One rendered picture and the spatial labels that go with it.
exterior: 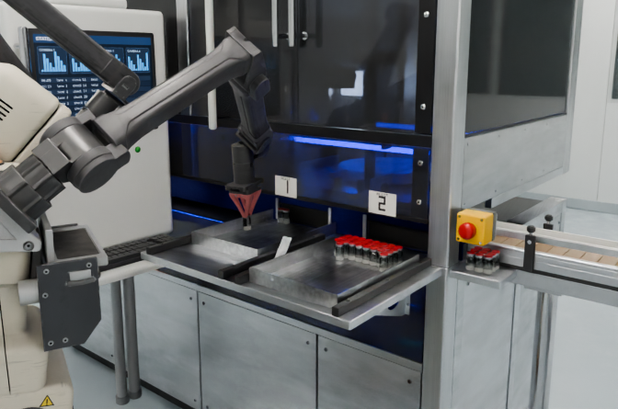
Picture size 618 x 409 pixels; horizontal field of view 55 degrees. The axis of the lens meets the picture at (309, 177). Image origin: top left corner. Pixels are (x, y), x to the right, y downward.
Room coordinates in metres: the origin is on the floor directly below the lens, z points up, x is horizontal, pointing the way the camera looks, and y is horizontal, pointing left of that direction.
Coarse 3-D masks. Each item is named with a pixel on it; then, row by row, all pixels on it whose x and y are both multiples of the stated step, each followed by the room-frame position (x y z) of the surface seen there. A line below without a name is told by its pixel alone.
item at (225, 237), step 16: (224, 224) 1.71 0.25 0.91; (240, 224) 1.76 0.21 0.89; (256, 224) 1.81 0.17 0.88; (272, 224) 1.81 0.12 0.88; (288, 224) 1.81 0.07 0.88; (192, 240) 1.62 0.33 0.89; (208, 240) 1.57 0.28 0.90; (224, 240) 1.53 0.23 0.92; (240, 240) 1.64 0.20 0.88; (256, 240) 1.64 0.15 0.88; (272, 240) 1.64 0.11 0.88; (240, 256) 1.50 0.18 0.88
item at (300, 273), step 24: (264, 264) 1.36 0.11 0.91; (288, 264) 1.42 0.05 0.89; (312, 264) 1.44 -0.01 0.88; (336, 264) 1.44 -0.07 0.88; (360, 264) 1.44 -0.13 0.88; (408, 264) 1.38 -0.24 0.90; (288, 288) 1.24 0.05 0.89; (312, 288) 1.20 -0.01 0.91; (336, 288) 1.27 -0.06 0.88; (360, 288) 1.22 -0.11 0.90
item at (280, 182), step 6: (276, 180) 1.76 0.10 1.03; (282, 180) 1.75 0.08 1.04; (288, 180) 1.73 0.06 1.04; (294, 180) 1.72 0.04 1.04; (276, 186) 1.76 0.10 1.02; (282, 186) 1.75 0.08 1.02; (294, 186) 1.72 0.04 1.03; (276, 192) 1.76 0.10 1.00; (282, 192) 1.75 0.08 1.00; (294, 192) 1.72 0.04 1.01; (294, 198) 1.72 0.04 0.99
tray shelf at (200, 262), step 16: (144, 256) 1.53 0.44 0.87; (160, 256) 1.50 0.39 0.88; (176, 256) 1.50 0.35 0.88; (192, 256) 1.50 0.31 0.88; (208, 256) 1.50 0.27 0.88; (224, 256) 1.50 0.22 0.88; (192, 272) 1.40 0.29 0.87; (208, 272) 1.38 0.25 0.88; (432, 272) 1.38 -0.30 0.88; (240, 288) 1.30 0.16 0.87; (256, 288) 1.28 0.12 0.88; (400, 288) 1.28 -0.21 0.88; (416, 288) 1.31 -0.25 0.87; (288, 304) 1.20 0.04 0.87; (304, 304) 1.19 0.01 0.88; (368, 304) 1.19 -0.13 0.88; (384, 304) 1.20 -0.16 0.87; (320, 320) 1.15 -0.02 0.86; (336, 320) 1.12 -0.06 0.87; (352, 320) 1.11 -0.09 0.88
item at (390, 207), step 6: (372, 192) 1.54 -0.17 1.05; (378, 192) 1.53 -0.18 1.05; (372, 198) 1.54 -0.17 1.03; (378, 198) 1.53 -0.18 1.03; (390, 198) 1.51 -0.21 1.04; (372, 204) 1.54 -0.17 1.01; (390, 204) 1.51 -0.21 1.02; (372, 210) 1.54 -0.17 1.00; (378, 210) 1.53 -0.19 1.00; (390, 210) 1.51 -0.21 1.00
